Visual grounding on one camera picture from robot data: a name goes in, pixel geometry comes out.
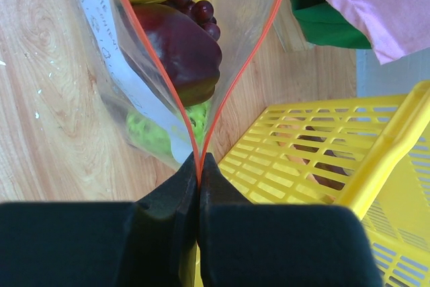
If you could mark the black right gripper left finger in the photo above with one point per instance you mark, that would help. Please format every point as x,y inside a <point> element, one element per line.
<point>148,242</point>

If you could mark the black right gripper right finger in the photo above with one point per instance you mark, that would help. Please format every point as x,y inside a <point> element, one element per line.
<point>247,244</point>

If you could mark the green custard apple toy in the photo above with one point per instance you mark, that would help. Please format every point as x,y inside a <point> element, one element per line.
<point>146,135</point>

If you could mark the dark purple eggplant toy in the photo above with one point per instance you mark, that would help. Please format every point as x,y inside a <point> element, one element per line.
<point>190,56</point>

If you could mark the clear zip top bag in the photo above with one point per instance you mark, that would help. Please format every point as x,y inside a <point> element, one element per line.
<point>131,78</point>

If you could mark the yellow plastic basket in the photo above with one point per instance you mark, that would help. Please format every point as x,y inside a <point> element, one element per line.
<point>369,155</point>

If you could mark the green t-shirt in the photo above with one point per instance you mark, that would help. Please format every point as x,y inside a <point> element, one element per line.
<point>323,25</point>

